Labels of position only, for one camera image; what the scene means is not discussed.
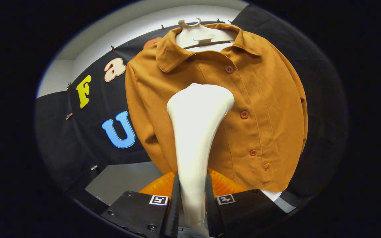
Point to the red clip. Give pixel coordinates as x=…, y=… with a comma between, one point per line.
x=69, y=116

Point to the black backdrop cloth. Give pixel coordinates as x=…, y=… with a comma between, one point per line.
x=88, y=132

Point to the white flat object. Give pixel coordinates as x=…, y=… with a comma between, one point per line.
x=272, y=195

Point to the white garment steamer head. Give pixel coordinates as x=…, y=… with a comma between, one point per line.
x=195, y=132

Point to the white clothes hanger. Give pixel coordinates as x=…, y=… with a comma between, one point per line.
x=197, y=34

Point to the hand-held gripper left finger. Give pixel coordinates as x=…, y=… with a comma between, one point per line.
x=137, y=215

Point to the grey cabinet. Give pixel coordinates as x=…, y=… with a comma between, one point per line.
x=121, y=178

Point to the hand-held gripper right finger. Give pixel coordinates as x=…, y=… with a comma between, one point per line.
x=250, y=210

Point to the orange button shirt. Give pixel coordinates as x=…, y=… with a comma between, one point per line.
x=270, y=99

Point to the white clip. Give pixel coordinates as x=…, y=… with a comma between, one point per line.
x=93, y=167

